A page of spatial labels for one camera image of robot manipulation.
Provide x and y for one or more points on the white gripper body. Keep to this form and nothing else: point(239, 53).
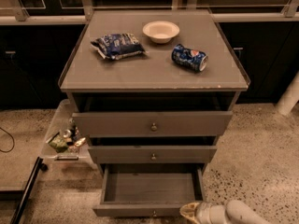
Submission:
point(203, 211)

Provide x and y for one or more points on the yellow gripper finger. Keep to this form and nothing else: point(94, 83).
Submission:
point(190, 212)

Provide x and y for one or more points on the grey bottom drawer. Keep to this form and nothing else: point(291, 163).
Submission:
point(149, 190)

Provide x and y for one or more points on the grey drawer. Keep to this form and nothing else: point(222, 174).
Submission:
point(152, 124)
point(149, 190)
point(152, 154)

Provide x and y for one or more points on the grey middle drawer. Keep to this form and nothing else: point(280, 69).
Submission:
point(152, 154)

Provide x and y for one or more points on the grey top drawer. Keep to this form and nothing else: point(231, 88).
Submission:
point(152, 124)

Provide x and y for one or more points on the grey drawer cabinet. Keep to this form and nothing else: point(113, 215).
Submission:
point(152, 82)

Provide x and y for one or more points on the clear plastic storage bin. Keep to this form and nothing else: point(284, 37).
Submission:
point(78, 143)

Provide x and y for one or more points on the green snack packet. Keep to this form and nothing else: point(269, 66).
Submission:
point(58, 143)

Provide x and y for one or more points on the blue pepsi can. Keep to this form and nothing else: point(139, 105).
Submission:
point(194, 59)

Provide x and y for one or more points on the blue chip bag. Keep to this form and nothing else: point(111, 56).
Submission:
point(117, 46)

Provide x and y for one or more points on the white bowl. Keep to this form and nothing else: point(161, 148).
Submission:
point(160, 32)

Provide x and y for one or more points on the white cylindrical post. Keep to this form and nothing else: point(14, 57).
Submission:
point(289, 98)

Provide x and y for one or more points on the black floor rail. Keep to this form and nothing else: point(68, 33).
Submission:
point(27, 191)

